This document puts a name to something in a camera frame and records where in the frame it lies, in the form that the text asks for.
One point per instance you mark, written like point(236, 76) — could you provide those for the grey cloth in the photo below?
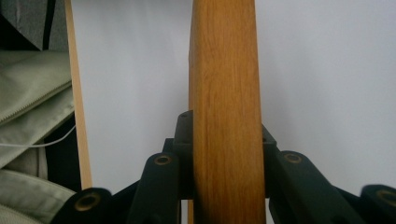
point(28, 21)

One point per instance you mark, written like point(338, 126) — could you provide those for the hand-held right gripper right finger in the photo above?
point(269, 155)

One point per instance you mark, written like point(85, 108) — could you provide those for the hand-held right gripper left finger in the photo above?
point(183, 149)

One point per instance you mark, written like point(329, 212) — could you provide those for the wooden board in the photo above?
point(227, 102)

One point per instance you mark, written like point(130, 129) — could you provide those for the light green zip jacket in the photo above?
point(28, 102)

